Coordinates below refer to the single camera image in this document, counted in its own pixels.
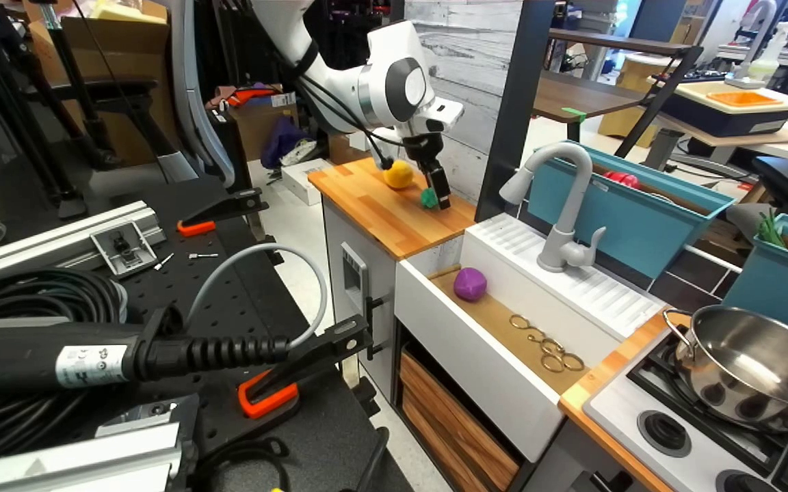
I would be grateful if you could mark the red toy fruit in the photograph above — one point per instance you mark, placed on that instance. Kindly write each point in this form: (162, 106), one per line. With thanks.
(623, 180)

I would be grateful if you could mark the white toy kitchen cabinet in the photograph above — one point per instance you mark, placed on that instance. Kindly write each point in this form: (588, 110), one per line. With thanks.
(340, 240)

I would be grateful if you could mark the dark wooden shelf table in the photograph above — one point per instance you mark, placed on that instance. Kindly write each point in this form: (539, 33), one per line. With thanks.
(588, 98)

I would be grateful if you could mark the white toy stove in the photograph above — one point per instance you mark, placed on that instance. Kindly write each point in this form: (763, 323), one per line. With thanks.
(623, 411)

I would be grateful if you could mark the wooden drawer front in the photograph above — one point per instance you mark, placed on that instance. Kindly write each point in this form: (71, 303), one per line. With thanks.
(452, 426)

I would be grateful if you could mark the aluminium extrusion bar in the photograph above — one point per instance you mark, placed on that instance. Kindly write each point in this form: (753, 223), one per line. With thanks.
(49, 240)
(76, 461)

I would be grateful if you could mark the wooden countertop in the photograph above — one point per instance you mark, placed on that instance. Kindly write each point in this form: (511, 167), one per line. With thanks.
(370, 215)

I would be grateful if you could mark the large cardboard box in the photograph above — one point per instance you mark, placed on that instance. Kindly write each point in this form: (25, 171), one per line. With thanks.
(129, 55)

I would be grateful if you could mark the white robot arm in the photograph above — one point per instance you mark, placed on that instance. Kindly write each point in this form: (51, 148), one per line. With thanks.
(384, 77)

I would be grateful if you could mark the black frame post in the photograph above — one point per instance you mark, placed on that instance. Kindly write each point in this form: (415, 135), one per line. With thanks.
(513, 110)

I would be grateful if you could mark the white toy sink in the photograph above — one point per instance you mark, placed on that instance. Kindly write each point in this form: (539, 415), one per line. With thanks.
(467, 364)

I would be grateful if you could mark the grey toy faucet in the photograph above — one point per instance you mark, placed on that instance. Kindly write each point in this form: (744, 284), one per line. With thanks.
(559, 237)

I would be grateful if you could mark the grey metal bracket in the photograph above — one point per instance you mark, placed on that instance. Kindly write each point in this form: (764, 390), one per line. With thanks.
(124, 247)

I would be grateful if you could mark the clear spray bottle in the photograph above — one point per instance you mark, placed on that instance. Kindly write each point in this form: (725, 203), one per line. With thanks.
(768, 55)

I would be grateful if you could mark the black tripod stand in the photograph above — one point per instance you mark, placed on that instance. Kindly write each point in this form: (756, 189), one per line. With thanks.
(12, 84)

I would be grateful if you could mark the purple toy grapes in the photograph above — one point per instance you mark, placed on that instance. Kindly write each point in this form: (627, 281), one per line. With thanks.
(473, 286)

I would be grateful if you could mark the white wood backsplash panel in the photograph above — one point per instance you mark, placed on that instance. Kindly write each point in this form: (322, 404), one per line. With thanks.
(477, 65)

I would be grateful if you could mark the teal storage bin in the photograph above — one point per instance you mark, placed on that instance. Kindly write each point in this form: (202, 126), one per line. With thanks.
(623, 221)
(787, 292)

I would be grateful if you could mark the yellow toy lemon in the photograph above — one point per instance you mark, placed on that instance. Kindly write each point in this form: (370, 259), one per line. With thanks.
(400, 176)

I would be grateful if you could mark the purple cloth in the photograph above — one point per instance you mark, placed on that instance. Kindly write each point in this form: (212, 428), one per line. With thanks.
(284, 140)

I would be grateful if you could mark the green toy pineapple top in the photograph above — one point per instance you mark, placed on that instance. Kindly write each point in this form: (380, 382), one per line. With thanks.
(772, 232)

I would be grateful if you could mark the steel pot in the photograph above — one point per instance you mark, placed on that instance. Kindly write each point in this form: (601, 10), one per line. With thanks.
(759, 364)

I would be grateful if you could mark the navy tub yellow rim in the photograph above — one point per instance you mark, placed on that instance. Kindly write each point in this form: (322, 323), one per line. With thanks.
(731, 110)

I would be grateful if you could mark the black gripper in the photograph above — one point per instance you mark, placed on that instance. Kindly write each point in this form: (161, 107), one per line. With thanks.
(422, 152)

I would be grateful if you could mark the open cardboard box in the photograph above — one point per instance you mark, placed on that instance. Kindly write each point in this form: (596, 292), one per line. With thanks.
(258, 118)

